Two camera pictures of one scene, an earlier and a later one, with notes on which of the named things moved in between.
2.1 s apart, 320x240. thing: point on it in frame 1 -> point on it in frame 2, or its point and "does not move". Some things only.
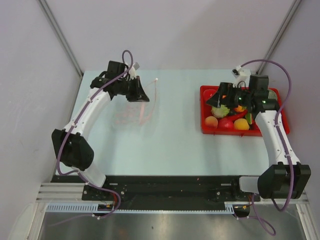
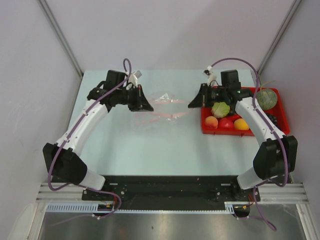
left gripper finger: [142, 96] does not move
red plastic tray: [206, 92] does not move
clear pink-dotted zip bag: [137, 115] -> [166, 111]
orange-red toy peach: [211, 122] does not move
